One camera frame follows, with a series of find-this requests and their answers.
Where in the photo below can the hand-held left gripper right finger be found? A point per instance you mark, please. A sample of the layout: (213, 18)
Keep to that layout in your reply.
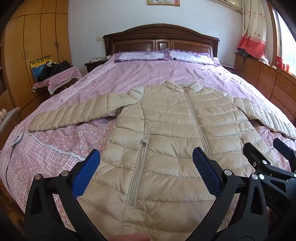
(205, 172)

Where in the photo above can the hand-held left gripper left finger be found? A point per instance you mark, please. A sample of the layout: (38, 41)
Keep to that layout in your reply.
(86, 172)

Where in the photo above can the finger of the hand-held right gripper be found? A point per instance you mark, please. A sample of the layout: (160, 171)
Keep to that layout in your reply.
(253, 154)
(285, 148)

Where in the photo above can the beige puffer jacket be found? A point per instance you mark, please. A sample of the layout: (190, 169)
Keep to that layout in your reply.
(166, 129)

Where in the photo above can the dark clothes pile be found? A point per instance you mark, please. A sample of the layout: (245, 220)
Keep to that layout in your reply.
(242, 52)

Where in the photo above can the person's left hand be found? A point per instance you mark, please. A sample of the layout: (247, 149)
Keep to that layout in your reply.
(130, 238)

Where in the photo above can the low wooden cabinet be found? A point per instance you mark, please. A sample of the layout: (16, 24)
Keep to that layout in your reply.
(266, 76)

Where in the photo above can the red box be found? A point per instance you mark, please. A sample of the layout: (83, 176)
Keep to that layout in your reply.
(281, 63)

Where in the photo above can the white cloth bundle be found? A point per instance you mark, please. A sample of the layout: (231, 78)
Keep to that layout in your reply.
(264, 61)

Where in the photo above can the grey side table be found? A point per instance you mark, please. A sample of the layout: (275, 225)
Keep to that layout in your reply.
(8, 120)

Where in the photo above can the stool with floral cloth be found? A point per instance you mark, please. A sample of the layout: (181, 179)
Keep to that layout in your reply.
(60, 75)

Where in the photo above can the dark wooden nightstand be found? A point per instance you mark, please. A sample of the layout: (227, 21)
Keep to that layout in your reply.
(93, 66)

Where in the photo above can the black bag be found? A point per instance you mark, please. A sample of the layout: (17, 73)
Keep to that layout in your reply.
(55, 69)

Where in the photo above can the bed with purple floral bedspread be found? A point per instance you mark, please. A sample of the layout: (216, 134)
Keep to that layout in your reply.
(161, 71)

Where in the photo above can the white items on nightstand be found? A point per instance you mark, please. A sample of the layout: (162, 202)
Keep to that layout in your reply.
(97, 59)

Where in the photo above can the purple frilled pillow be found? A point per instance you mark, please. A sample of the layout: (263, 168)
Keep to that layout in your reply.
(189, 56)
(141, 56)

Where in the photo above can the yellow and blue board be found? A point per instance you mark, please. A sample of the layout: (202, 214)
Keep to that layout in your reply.
(38, 66)

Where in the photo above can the window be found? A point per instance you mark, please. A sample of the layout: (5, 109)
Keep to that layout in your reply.
(285, 30)

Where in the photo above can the cream and red curtain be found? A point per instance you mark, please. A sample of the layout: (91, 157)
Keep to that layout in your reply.
(253, 30)

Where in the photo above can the dark wooden headboard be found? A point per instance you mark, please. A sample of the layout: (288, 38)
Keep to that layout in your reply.
(159, 37)

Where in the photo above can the light wooden wardrobe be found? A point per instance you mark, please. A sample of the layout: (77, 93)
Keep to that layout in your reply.
(30, 39)

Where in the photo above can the white air conditioner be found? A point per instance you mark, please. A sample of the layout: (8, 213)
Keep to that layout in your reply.
(232, 3)

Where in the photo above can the white wall switch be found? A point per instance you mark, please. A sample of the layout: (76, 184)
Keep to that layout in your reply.
(98, 38)

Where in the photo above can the gold framed wall picture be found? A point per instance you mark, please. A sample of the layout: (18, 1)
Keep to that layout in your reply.
(163, 2)

